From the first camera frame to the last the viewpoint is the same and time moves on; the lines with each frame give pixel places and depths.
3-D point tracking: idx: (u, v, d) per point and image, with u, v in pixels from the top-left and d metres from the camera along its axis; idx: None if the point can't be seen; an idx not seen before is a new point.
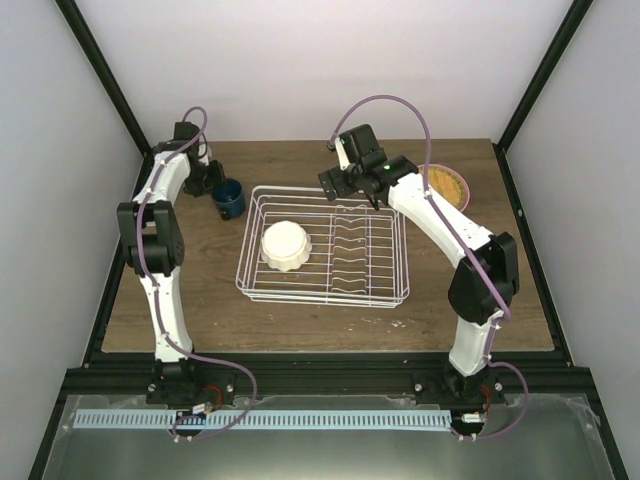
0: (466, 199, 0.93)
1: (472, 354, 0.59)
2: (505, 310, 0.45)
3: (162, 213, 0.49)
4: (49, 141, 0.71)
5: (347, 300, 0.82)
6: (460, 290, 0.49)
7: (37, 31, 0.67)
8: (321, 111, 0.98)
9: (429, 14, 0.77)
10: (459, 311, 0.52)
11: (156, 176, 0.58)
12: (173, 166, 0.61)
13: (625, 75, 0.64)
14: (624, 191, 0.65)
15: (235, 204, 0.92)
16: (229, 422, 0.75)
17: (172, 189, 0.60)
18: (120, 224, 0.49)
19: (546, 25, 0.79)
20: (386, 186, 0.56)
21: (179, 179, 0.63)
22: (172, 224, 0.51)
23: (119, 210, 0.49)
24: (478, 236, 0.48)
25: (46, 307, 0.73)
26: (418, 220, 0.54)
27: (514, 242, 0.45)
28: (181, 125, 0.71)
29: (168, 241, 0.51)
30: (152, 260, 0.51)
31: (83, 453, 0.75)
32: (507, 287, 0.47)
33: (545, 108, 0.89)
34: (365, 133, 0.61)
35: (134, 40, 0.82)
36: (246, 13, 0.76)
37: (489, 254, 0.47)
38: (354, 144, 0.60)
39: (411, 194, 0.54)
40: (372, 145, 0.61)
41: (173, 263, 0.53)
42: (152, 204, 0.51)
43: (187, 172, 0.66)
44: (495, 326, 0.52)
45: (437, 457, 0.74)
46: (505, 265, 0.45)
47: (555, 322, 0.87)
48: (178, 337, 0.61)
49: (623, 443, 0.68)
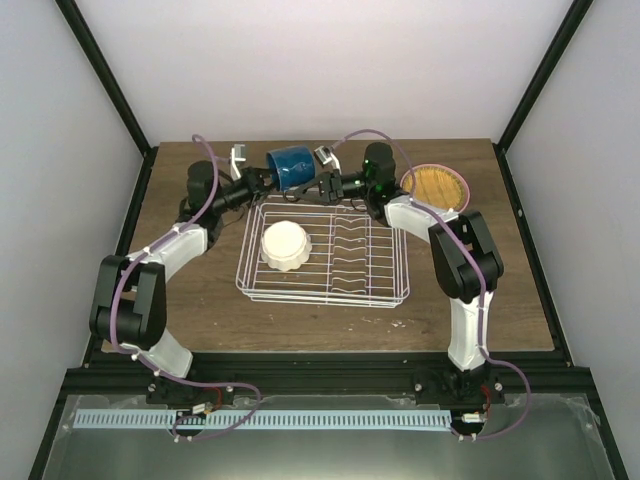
0: (466, 199, 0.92)
1: (465, 343, 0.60)
2: (475, 266, 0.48)
3: (148, 277, 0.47)
4: (49, 142, 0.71)
5: (348, 300, 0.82)
6: (440, 265, 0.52)
7: (38, 34, 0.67)
8: (322, 111, 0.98)
9: (430, 14, 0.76)
10: (447, 294, 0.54)
11: (164, 238, 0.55)
12: (186, 236, 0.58)
13: (627, 75, 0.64)
14: (624, 191, 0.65)
15: (290, 171, 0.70)
16: (234, 422, 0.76)
17: (172, 262, 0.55)
18: (100, 278, 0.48)
19: (547, 25, 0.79)
20: (384, 212, 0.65)
21: (188, 252, 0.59)
22: (155, 293, 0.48)
23: (104, 264, 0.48)
24: (448, 215, 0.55)
25: (45, 307, 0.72)
26: (407, 225, 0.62)
27: (480, 217, 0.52)
28: (189, 184, 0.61)
29: (144, 314, 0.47)
30: (119, 330, 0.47)
31: (84, 453, 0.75)
32: (490, 267, 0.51)
33: (546, 108, 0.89)
34: (389, 168, 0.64)
35: (134, 41, 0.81)
36: (247, 14, 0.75)
37: (465, 234, 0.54)
38: (376, 172, 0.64)
39: (400, 201, 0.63)
40: (392, 175, 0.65)
41: (145, 340, 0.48)
42: (143, 267, 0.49)
43: (202, 248, 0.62)
44: (483, 306, 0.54)
45: (437, 457, 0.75)
46: (477, 237, 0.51)
47: (554, 323, 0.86)
48: (170, 364, 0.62)
49: (623, 443, 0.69)
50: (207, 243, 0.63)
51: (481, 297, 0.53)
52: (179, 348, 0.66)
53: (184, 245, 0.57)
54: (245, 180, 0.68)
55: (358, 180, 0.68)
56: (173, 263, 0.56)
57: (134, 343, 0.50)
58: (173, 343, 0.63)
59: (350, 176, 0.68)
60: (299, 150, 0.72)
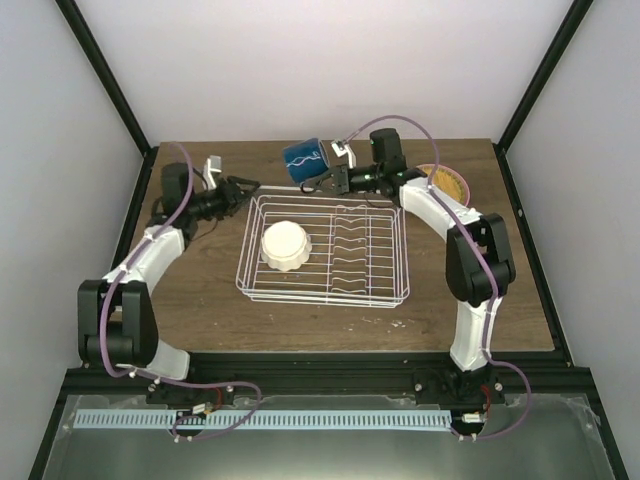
0: (466, 199, 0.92)
1: (468, 345, 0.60)
2: (487, 271, 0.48)
3: (132, 297, 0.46)
4: (48, 142, 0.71)
5: (348, 300, 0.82)
6: (453, 268, 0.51)
7: (38, 33, 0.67)
8: (322, 110, 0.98)
9: (429, 13, 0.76)
10: (456, 296, 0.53)
11: (137, 251, 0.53)
12: (160, 242, 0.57)
13: (627, 75, 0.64)
14: (624, 190, 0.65)
15: (297, 165, 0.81)
16: (234, 422, 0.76)
17: (152, 272, 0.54)
18: (81, 306, 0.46)
19: (546, 24, 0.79)
20: (398, 191, 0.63)
21: (166, 256, 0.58)
22: (140, 311, 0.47)
23: (81, 291, 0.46)
24: (469, 217, 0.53)
25: (45, 307, 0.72)
26: (422, 213, 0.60)
27: (501, 222, 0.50)
28: (162, 180, 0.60)
29: (135, 334, 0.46)
30: (111, 353, 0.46)
31: (84, 453, 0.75)
32: (502, 272, 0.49)
33: (546, 107, 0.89)
34: (393, 141, 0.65)
35: (134, 40, 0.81)
36: (247, 13, 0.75)
37: (482, 234, 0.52)
38: (380, 150, 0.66)
39: (417, 188, 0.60)
40: (398, 151, 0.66)
41: (139, 357, 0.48)
42: (123, 285, 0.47)
43: (179, 248, 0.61)
44: (490, 311, 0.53)
45: (436, 457, 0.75)
46: (495, 245, 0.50)
47: (555, 323, 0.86)
48: (170, 368, 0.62)
49: (623, 443, 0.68)
50: (185, 242, 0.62)
51: (490, 302, 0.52)
52: (176, 350, 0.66)
53: (160, 252, 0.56)
54: (219, 190, 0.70)
55: (368, 174, 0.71)
56: (152, 275, 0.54)
57: (129, 363, 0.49)
58: (170, 345, 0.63)
59: (361, 170, 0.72)
60: (306, 145, 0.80)
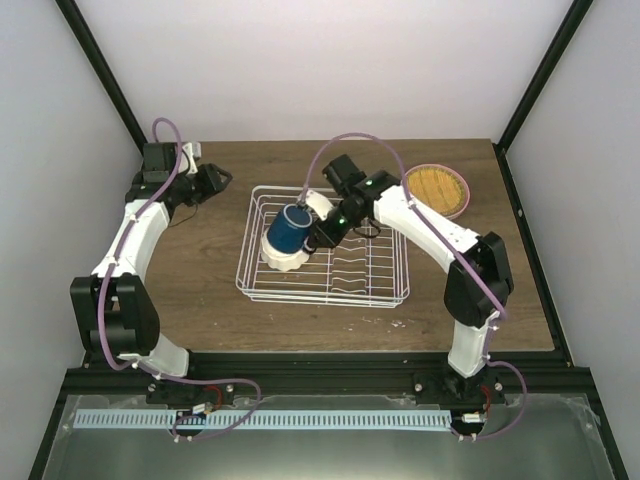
0: (466, 199, 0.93)
1: (470, 355, 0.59)
2: (497, 305, 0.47)
3: (127, 291, 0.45)
4: (48, 142, 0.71)
5: (348, 300, 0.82)
6: (457, 296, 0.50)
7: (37, 33, 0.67)
8: (322, 110, 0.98)
9: (428, 13, 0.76)
10: (459, 318, 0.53)
11: (123, 238, 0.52)
12: (145, 221, 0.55)
13: (626, 75, 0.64)
14: (624, 190, 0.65)
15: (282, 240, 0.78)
16: (233, 422, 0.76)
17: (141, 257, 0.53)
18: (76, 303, 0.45)
19: (546, 24, 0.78)
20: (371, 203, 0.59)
21: (154, 233, 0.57)
22: (138, 303, 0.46)
23: (73, 290, 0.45)
24: (465, 239, 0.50)
25: (45, 307, 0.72)
26: (404, 229, 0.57)
27: (500, 242, 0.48)
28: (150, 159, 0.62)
29: (136, 324, 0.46)
30: (115, 343, 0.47)
31: (84, 453, 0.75)
32: (502, 287, 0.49)
33: (546, 107, 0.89)
34: (344, 162, 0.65)
35: (134, 40, 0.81)
36: (246, 13, 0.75)
37: (478, 255, 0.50)
38: (331, 176, 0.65)
39: (396, 205, 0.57)
40: (351, 169, 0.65)
41: (143, 345, 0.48)
42: (116, 279, 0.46)
43: (165, 222, 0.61)
44: (493, 328, 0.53)
45: (437, 457, 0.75)
46: (496, 265, 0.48)
47: (555, 323, 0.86)
48: (171, 366, 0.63)
49: (623, 443, 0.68)
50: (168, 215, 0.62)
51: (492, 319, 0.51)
52: (177, 349, 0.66)
53: (146, 233, 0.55)
54: (201, 173, 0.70)
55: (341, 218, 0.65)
56: (142, 259, 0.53)
57: (135, 353, 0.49)
58: (171, 345, 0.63)
59: (333, 213, 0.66)
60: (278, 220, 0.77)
